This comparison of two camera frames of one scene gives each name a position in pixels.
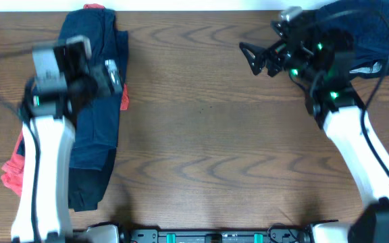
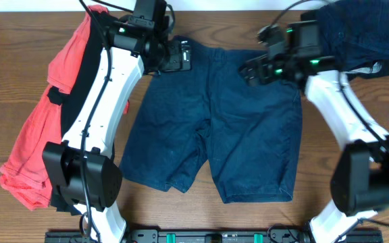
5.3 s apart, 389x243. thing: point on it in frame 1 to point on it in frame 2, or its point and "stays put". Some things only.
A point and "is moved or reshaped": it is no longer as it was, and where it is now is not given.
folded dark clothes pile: (369, 22) stays put
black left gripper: (104, 89) to (173, 63)
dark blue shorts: (96, 133) is moved or reshaped
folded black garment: (373, 69) stays put
